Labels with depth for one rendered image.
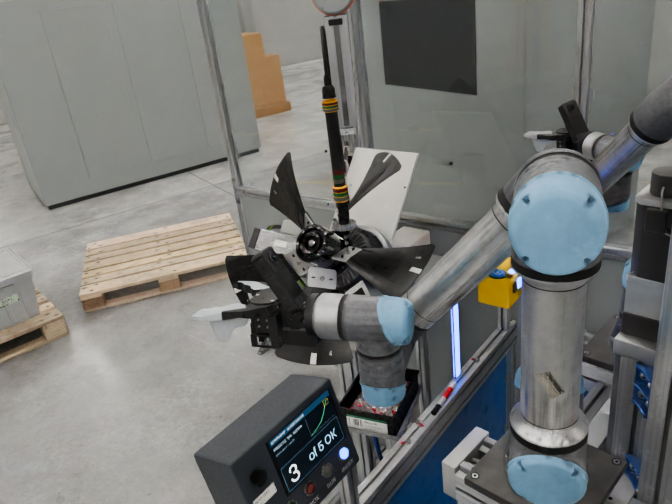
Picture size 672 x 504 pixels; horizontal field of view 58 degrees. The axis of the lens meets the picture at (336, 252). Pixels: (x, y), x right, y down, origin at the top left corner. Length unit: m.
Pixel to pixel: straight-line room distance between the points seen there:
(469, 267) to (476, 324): 1.60
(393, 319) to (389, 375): 0.11
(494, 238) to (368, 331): 0.24
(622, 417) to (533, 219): 0.68
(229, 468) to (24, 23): 6.14
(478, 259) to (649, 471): 0.57
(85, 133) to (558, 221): 6.47
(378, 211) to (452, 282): 1.07
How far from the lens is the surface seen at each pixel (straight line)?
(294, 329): 1.01
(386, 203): 2.04
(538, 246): 0.79
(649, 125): 1.41
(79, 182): 7.10
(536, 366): 0.92
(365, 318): 0.94
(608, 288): 2.29
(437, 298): 1.03
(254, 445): 1.06
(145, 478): 3.00
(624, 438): 1.40
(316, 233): 1.80
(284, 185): 1.99
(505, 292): 1.83
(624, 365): 1.30
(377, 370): 0.98
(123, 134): 7.11
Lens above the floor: 1.94
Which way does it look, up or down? 25 degrees down
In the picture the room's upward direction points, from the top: 7 degrees counter-clockwise
